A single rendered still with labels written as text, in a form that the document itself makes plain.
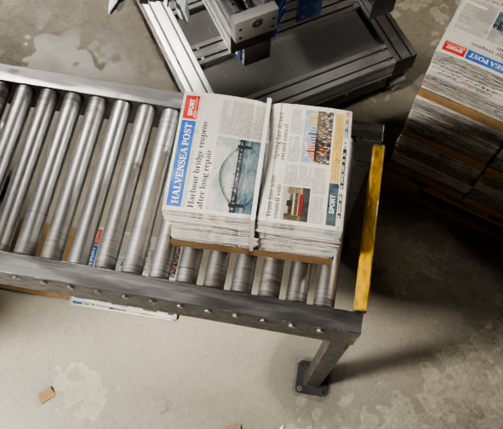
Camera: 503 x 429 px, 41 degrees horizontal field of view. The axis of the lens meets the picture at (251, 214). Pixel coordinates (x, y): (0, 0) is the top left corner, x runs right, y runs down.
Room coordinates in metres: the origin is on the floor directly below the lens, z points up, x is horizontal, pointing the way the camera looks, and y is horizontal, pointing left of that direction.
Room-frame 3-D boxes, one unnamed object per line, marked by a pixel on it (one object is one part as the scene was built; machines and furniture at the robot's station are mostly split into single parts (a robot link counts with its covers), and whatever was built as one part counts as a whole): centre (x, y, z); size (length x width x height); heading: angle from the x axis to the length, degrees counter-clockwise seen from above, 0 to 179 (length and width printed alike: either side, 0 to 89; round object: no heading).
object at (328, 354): (0.37, -0.23, 0.34); 0.06 x 0.06 x 0.68; 83
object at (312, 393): (0.37, -0.23, 0.01); 0.14 x 0.13 x 0.01; 173
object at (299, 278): (0.64, -0.14, 0.78); 0.47 x 0.05 x 0.05; 173
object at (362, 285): (0.61, -0.28, 0.81); 0.43 x 0.03 x 0.02; 173
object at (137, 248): (0.69, 0.25, 0.78); 0.47 x 0.05 x 0.05; 173
